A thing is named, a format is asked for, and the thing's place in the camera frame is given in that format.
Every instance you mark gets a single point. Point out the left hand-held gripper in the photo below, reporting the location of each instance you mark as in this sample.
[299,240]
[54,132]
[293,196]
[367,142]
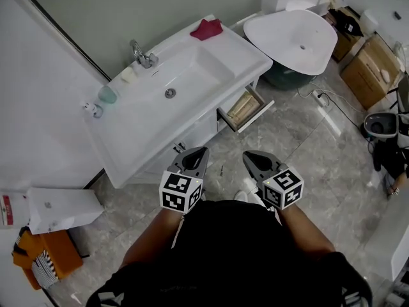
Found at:
[179,193]

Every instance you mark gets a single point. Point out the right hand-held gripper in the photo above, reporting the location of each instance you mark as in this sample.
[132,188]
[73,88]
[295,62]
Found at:
[282,190]

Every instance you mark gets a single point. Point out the beige tube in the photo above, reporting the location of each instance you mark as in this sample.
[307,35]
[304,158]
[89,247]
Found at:
[240,105]
[250,114]

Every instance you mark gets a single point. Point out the person's right forearm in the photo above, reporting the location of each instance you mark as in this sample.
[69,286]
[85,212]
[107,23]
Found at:
[310,232]

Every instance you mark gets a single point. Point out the person's left forearm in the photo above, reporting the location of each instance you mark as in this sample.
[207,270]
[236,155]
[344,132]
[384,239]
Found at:
[150,238]

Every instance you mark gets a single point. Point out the small black stick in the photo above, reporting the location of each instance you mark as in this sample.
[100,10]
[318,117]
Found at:
[221,170]

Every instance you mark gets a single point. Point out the person's right shoe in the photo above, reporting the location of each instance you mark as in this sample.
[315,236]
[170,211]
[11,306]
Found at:
[244,197]

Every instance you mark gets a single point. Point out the white vanity drawer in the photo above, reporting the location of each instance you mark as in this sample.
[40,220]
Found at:
[259,115]

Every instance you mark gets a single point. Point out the white sink vanity cabinet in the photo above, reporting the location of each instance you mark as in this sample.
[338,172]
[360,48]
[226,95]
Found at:
[143,130]

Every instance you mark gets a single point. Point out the metal sink drain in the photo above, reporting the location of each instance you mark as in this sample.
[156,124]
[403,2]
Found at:
[170,93]

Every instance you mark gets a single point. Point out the white power strip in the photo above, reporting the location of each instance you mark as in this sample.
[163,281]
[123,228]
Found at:
[320,98]

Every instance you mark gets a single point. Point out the person's black clothing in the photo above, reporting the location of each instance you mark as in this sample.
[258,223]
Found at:
[230,254]

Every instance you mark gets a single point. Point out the teal plastic cup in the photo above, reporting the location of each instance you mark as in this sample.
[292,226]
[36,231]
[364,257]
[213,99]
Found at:
[108,95]

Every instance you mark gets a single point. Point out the white cup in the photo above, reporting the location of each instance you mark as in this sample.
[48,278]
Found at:
[128,75]

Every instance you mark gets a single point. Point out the white pump bottle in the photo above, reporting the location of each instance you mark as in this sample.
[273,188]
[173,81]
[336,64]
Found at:
[94,110]

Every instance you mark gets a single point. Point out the chrome faucet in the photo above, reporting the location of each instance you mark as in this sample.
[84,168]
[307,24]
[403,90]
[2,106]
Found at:
[143,58]

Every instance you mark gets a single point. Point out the grey shell chair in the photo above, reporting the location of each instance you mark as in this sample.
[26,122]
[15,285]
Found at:
[380,126]

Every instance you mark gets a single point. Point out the white freestanding basin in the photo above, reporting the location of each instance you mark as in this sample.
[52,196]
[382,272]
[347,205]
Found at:
[287,40]

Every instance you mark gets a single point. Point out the white water dispenser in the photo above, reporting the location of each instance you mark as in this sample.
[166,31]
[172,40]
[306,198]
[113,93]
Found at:
[64,208]

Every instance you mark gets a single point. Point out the red cloth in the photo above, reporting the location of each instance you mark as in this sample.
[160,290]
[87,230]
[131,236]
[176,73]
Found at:
[207,30]

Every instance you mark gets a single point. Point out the large cardboard box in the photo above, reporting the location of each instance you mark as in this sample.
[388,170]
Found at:
[367,75]

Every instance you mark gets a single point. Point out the small cardboard box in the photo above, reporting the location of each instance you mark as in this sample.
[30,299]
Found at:
[343,48]

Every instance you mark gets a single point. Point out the small pink object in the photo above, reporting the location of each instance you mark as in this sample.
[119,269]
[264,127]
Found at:
[385,75]

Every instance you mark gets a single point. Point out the black framed chair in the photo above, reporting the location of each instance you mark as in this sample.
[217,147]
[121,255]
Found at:
[404,94]

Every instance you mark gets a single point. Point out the black bag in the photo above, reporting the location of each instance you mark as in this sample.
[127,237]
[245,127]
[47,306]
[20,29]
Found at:
[346,22]

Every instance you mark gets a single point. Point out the striped cushion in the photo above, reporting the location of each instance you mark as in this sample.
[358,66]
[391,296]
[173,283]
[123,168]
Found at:
[46,269]

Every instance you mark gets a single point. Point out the clear water jug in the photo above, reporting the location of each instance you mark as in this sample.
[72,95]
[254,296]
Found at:
[12,208]

